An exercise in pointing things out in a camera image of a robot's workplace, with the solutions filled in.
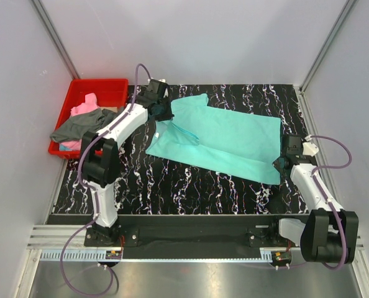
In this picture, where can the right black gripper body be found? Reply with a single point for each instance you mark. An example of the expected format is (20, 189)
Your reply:
(276, 164)

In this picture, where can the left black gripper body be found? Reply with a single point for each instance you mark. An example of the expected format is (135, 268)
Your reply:
(164, 105)

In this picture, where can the teal t shirt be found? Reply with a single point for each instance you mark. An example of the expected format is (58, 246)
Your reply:
(228, 142)

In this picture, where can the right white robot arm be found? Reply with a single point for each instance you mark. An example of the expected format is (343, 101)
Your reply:
(329, 236)

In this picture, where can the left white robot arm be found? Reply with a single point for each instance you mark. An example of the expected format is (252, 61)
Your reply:
(99, 157)

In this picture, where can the grey t shirt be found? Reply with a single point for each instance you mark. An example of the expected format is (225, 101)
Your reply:
(75, 127)

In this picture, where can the pink t shirt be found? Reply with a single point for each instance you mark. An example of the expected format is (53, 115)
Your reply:
(89, 105)

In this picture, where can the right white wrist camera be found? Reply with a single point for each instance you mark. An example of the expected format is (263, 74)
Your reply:
(295, 145)

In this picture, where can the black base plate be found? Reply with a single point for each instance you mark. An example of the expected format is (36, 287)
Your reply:
(187, 236)

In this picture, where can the left aluminium corner post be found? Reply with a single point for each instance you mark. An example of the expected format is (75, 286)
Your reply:
(52, 32)

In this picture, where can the aluminium corner post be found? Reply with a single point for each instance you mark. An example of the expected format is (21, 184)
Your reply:
(333, 33)
(52, 32)

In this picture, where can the right aluminium corner post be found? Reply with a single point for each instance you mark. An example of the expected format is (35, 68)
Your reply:
(333, 33)

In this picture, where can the white slotted cable duct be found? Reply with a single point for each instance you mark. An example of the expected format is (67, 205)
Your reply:
(264, 256)

